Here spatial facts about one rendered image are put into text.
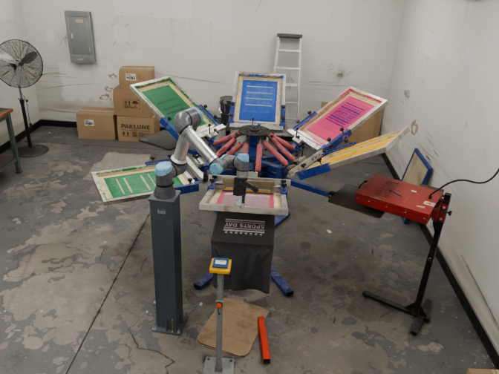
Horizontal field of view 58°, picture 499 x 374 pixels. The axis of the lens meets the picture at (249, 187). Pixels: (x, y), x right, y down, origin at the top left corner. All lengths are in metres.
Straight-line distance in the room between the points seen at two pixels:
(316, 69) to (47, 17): 4.28
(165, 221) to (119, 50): 4.89
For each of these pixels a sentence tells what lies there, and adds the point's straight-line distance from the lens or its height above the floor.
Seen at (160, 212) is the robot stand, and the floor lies 1.10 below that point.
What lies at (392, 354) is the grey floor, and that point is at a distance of 3.93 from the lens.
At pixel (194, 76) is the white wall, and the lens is 7.55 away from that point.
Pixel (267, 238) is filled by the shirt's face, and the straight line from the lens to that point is 3.22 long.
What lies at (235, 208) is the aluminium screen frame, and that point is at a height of 1.26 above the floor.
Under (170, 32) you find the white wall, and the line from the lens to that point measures 7.51.
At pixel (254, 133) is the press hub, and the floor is 1.31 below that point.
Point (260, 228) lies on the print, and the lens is 3.33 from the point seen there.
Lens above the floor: 2.70
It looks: 27 degrees down
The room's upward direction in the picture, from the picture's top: 3 degrees clockwise
